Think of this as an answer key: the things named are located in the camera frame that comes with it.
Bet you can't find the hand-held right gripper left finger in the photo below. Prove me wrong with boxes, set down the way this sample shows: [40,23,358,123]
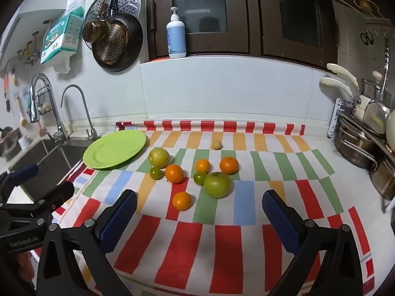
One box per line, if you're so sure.
[36,189,138,296]

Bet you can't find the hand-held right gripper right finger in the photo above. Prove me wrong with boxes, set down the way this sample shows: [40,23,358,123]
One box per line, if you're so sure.
[262,189,363,296]

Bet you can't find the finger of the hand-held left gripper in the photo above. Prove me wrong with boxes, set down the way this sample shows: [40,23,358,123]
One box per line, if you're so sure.
[0,164,39,198]
[0,181,75,224]

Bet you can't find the green plate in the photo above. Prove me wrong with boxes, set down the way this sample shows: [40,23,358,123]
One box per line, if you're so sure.
[83,129,147,170]

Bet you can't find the green apple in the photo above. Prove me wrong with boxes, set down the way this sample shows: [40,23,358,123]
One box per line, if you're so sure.
[204,172,231,199]

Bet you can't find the yellow-green pear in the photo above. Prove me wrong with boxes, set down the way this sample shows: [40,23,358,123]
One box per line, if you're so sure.
[149,147,171,169]

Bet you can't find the small orange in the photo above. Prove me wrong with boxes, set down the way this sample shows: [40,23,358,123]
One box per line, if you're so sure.
[195,158,211,173]

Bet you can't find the stainless steel sink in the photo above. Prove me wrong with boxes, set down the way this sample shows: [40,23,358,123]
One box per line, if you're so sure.
[0,139,84,204]

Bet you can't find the colourful striped cloth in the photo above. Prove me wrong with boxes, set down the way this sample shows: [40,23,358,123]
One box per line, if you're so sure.
[52,120,375,296]

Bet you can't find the tall chrome spring faucet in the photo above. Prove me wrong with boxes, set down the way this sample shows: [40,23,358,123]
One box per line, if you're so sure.
[29,73,70,144]

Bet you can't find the slim chrome gooseneck faucet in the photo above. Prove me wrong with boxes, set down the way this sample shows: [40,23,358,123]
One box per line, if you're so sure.
[60,84,99,141]

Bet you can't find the large steel pot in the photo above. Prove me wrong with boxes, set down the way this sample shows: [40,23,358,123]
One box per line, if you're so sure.
[333,114,380,169]

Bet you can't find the white paper towel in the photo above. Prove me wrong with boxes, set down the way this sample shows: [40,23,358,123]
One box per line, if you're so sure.
[52,52,76,74]

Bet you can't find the white plastic rack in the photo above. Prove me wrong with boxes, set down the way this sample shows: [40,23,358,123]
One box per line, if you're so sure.
[327,98,344,139]

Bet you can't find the teal white wrap box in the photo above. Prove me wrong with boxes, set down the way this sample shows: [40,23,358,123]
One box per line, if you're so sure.
[40,6,84,65]

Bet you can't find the steel ladle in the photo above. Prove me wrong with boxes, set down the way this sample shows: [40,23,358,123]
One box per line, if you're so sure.
[362,46,391,127]

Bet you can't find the copper perforated strainer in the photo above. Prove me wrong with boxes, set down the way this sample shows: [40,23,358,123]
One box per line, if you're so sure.
[93,21,130,65]

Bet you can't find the small copper pot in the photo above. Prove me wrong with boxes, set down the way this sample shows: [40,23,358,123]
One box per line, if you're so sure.
[83,1,108,43]

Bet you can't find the black frying pan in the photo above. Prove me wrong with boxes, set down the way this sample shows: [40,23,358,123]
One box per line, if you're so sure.
[92,0,144,73]

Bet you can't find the white blue pump bottle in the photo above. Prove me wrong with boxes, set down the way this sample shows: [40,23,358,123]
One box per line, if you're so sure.
[166,7,187,58]

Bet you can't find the steel steamer plate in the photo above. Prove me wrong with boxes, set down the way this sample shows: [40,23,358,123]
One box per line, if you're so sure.
[85,0,142,53]

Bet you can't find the dark wooden window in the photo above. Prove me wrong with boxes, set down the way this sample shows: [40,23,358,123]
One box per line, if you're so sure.
[145,0,260,64]
[256,0,340,68]

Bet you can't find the wire sink basket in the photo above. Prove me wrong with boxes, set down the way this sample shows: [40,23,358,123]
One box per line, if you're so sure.
[27,88,54,116]

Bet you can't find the brass wall hooks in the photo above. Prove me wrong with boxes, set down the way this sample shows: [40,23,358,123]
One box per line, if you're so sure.
[17,32,40,67]

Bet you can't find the white wire hanger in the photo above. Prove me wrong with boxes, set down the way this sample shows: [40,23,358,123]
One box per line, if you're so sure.
[329,0,391,22]

